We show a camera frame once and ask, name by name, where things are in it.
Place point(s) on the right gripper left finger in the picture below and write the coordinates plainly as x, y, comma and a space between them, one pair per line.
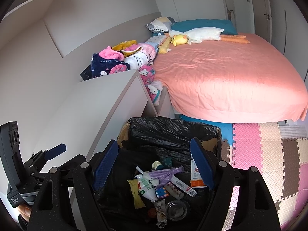
52, 208

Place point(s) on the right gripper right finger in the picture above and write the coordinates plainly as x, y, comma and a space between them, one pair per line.
255, 209

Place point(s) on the small white stick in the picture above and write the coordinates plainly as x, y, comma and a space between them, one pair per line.
139, 170

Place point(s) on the yellow wrapper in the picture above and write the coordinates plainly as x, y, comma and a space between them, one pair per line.
138, 203

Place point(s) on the white green plastic bottle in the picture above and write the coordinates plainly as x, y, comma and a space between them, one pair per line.
146, 189

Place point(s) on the white orange medicine box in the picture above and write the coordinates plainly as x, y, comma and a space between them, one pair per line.
196, 179

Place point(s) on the long white toothpaste box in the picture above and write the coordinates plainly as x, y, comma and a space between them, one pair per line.
184, 187

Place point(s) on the purple plastic bag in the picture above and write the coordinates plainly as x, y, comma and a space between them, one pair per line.
165, 175

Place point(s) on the clear plastic cup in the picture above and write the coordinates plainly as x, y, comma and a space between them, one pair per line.
176, 210

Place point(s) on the grey snack wrapper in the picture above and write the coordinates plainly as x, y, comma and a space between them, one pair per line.
162, 219

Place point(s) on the black trash bag bin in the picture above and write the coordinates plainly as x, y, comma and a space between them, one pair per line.
149, 139

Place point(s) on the white desk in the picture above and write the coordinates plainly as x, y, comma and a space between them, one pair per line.
92, 114

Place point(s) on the foam floor mat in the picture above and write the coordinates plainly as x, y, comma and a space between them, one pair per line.
279, 151

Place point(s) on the navy patterned blanket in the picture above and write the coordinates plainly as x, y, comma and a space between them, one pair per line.
102, 67

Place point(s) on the pink garment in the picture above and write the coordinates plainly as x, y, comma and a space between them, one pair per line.
109, 53

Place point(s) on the white pink kitty cloth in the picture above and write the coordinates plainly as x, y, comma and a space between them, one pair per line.
141, 56

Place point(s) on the pink bed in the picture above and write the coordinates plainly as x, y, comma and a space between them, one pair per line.
232, 82

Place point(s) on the yellow duck plush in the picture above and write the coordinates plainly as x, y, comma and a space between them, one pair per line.
179, 40

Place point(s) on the checkered pillow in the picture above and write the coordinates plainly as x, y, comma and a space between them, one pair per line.
161, 25

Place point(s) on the teal pillow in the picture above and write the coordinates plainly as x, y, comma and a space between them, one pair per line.
225, 24

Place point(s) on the white goose plush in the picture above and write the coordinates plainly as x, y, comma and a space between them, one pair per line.
198, 35

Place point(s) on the black device by wall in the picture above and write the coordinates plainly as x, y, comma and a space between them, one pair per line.
86, 74

